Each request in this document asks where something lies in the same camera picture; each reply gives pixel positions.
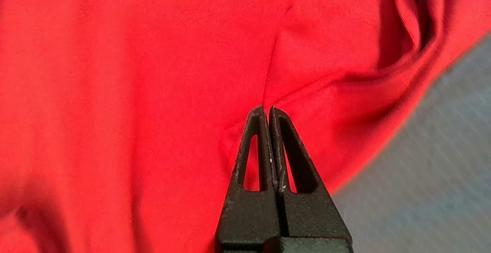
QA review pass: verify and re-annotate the red t-shirt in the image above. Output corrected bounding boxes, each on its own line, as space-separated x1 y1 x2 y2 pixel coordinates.
0 0 491 253

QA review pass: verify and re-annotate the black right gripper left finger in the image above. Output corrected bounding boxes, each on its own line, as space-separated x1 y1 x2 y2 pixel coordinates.
214 105 281 250

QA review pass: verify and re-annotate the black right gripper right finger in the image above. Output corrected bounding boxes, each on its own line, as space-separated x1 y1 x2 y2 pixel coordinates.
268 106 353 240

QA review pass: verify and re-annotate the blue-grey bed sheet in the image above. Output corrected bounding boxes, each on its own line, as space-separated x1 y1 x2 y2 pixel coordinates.
330 31 491 253

